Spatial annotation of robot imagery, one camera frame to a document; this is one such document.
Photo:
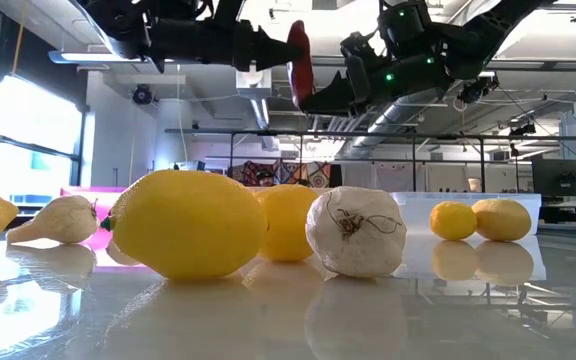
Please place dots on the black ceiling spotlight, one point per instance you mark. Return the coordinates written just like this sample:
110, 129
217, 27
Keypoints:
523, 129

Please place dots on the white ceiling box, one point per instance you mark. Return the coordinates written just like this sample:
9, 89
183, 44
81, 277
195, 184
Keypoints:
253, 84

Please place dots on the garlic bulb with brown roots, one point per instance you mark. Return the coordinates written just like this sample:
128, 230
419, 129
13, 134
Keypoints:
358, 240

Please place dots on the pink translucent plastic bin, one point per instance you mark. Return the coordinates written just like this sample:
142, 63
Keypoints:
88, 190

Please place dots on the round black ceiling device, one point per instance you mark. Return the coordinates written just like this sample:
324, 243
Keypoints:
142, 94

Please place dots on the colourful patterned quilt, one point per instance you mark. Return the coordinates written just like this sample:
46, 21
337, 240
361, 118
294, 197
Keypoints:
313, 175

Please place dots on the white hanging cloth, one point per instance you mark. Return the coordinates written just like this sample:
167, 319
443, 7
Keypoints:
393, 177

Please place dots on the orange translucent plastic bin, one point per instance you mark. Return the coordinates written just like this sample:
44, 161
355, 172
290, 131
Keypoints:
324, 189

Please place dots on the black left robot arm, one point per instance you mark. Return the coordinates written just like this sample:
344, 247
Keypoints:
113, 20

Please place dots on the orange-yellow lemon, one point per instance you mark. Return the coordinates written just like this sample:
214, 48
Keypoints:
505, 220

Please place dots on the yellow lemon with green stem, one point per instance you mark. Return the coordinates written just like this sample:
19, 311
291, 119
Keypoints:
188, 225

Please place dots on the dark red pepper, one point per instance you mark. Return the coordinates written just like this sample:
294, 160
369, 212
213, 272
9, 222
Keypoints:
300, 75

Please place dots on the black metal rack frame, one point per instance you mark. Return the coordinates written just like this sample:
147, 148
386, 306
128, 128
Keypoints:
482, 160

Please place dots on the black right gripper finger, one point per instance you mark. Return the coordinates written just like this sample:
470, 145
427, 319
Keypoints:
335, 102

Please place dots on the large glass window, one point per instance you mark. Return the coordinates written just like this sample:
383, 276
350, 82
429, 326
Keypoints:
33, 115

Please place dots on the black computer monitor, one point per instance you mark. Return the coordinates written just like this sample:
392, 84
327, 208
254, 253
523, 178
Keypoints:
561, 177

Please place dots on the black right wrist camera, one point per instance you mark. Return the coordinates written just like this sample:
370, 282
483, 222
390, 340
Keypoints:
355, 44

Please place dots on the silver ventilation duct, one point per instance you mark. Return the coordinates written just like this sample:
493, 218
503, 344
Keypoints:
393, 117

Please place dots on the person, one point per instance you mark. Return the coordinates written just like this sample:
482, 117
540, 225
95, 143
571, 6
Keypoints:
265, 178

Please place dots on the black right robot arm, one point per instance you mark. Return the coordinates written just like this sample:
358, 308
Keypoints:
493, 25

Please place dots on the long ceiling light fixture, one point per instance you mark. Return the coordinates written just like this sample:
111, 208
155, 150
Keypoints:
68, 57

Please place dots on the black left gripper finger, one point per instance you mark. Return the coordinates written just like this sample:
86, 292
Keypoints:
273, 50

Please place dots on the white garlic bulb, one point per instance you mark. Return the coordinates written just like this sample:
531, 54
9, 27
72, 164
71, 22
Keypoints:
63, 220

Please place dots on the clear plastic bin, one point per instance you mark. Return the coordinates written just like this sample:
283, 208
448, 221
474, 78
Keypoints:
413, 212

